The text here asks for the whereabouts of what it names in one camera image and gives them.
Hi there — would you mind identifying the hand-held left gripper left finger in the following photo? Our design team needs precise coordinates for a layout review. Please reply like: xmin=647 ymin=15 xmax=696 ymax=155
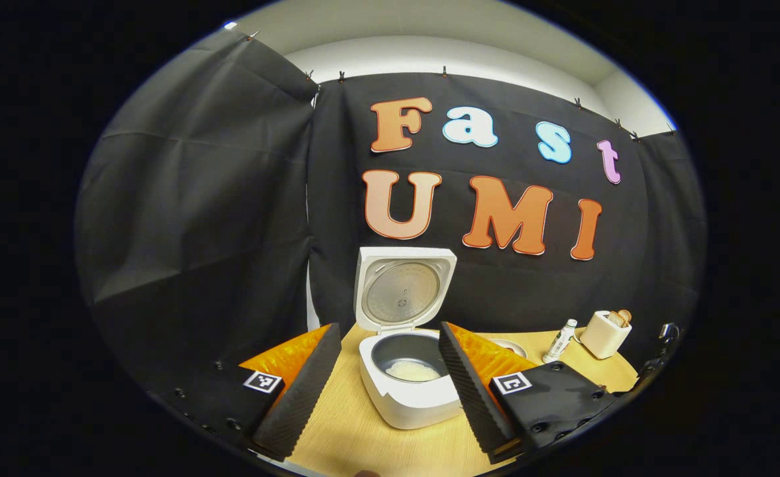
xmin=154 ymin=323 xmax=343 ymax=462

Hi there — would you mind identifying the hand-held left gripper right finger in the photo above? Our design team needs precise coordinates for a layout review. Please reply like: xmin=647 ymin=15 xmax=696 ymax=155
xmin=438 ymin=321 xmax=622 ymax=464

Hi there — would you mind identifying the white rice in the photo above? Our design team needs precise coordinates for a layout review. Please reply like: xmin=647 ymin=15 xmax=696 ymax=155
xmin=385 ymin=360 xmax=442 ymax=383

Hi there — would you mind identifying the white rice cooker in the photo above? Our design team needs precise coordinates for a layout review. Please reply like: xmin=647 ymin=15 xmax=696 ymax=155
xmin=353 ymin=246 xmax=465 ymax=430

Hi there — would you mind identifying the cream toaster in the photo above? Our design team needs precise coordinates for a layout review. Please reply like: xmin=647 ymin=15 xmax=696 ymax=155
xmin=579 ymin=309 xmax=633 ymax=360

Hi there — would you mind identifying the white round plate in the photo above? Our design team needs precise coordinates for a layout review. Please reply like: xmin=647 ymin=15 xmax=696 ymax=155
xmin=489 ymin=338 xmax=529 ymax=359

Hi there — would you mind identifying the white plastic bottle green label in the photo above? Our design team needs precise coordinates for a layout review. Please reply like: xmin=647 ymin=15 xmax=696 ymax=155
xmin=541 ymin=319 xmax=579 ymax=364

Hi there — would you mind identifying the black backdrop cloth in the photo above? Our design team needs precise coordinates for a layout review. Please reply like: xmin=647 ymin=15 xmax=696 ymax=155
xmin=75 ymin=30 xmax=707 ymax=398

